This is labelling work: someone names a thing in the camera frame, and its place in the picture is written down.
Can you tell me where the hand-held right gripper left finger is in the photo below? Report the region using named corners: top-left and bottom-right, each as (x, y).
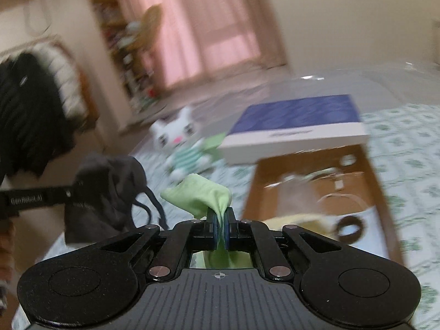
top-left (100, 210), bottom-right (221, 281)

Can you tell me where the brown cardboard box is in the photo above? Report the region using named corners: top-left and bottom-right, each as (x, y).
top-left (242, 144), bottom-right (406, 269)

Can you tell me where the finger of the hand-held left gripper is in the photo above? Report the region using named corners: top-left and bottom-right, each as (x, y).
top-left (0, 182), bottom-right (81, 219)

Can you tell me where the black puffer jacket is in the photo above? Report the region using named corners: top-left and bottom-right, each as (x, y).
top-left (0, 51), bottom-right (76, 193)

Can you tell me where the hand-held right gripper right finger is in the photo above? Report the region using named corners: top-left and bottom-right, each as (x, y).
top-left (223, 208), bottom-right (344, 281)

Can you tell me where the white bunny plush toy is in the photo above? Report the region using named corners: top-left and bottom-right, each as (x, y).
top-left (149, 106), bottom-right (221, 181)

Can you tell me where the blue and white flat box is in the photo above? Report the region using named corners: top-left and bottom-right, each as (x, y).
top-left (217, 94), bottom-right (368, 166)

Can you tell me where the brown hair scrunchie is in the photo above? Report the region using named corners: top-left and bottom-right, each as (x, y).
top-left (332, 215), bottom-right (367, 244)

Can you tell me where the white puffer jacket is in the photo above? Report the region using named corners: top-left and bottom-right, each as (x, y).
top-left (34, 39), bottom-right (92, 134)

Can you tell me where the dark grey drawstring pouch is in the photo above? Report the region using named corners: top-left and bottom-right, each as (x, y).
top-left (64, 154), bottom-right (169, 244)

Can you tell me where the pale yellow fleece cloth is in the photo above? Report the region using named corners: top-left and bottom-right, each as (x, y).
top-left (263, 213), bottom-right (339, 239)

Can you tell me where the wooden shelf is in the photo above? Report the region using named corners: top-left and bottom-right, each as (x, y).
top-left (84, 0), bottom-right (166, 114)

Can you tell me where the light green cloth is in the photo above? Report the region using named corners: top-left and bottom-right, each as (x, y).
top-left (160, 174), bottom-right (251, 269)

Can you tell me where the pink curtain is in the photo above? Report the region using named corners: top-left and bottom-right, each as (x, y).
top-left (117, 0), bottom-right (287, 90)

